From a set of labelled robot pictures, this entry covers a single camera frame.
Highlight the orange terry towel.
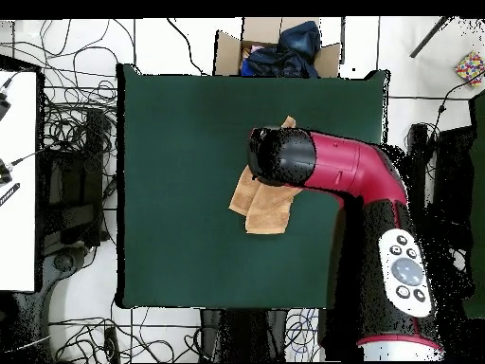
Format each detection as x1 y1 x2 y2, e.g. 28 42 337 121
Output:
227 115 304 235

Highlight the dark green table cloth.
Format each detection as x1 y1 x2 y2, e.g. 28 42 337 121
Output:
463 90 485 319
115 63 391 310

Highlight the cardboard box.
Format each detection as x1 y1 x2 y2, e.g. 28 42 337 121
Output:
213 16 344 79

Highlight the pink and yellow garment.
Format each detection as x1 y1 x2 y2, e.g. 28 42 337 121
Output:
242 44 266 61

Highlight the dark blue garment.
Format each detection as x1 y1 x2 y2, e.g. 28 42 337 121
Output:
240 20 323 79

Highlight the black equipment stand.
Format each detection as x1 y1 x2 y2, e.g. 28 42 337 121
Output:
404 122 475 244
37 108 117 259

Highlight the black power strip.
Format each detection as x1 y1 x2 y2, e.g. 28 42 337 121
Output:
102 325 121 364

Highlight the white table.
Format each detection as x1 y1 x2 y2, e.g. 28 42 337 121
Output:
0 69 39 293

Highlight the black ribbed strip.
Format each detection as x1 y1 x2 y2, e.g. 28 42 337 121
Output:
0 182 21 208

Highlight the black connector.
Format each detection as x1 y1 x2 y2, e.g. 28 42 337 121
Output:
0 157 15 187

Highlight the black metal bar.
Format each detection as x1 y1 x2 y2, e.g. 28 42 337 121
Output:
408 16 454 59

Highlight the black device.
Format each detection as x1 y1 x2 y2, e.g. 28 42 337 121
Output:
0 90 12 122

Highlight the multicoloured patterned bundle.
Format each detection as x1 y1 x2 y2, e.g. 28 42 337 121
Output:
454 50 485 88

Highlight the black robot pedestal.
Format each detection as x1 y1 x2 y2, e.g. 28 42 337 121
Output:
199 308 288 363

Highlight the blue and black cable tangle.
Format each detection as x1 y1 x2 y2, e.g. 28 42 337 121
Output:
284 307 323 361

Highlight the long black cable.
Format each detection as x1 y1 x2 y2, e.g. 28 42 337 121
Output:
166 17 207 76

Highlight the black cable with plug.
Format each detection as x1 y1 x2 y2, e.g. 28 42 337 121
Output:
425 73 485 153

